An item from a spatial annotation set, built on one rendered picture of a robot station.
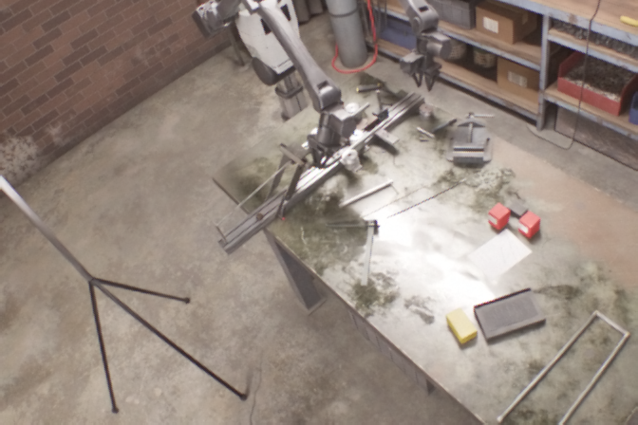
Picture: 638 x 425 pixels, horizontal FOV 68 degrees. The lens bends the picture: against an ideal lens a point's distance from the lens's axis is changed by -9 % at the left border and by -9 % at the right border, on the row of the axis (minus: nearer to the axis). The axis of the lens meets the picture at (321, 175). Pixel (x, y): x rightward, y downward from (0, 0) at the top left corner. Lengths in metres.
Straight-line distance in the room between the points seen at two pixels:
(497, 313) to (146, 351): 1.86
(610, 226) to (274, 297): 1.63
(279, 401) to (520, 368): 1.28
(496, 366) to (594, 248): 0.45
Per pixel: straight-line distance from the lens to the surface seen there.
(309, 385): 2.33
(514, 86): 3.18
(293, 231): 1.63
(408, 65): 1.67
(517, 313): 1.37
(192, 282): 2.83
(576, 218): 1.59
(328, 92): 1.51
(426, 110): 1.85
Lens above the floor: 2.11
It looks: 44 degrees down
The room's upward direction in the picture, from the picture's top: 18 degrees counter-clockwise
